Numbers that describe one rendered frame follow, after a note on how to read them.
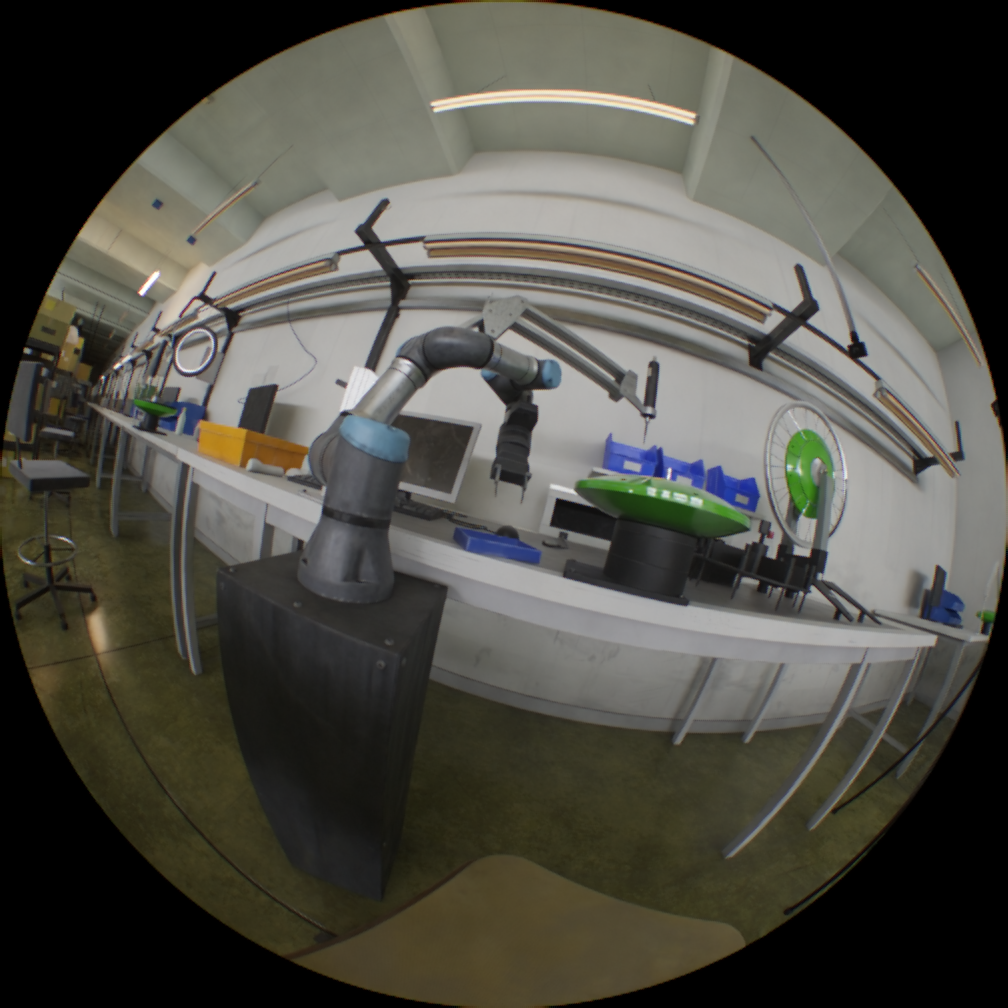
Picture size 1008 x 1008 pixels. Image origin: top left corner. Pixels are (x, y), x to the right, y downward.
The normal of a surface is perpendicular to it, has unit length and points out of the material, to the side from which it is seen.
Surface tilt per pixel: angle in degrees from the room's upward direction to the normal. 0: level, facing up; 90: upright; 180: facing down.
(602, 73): 180
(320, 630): 90
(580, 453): 90
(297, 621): 90
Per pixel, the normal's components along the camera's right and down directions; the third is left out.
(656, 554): -0.39, -0.10
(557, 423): -0.16, -0.04
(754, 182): -0.24, 0.97
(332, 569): 0.26, -0.27
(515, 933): 0.24, -0.97
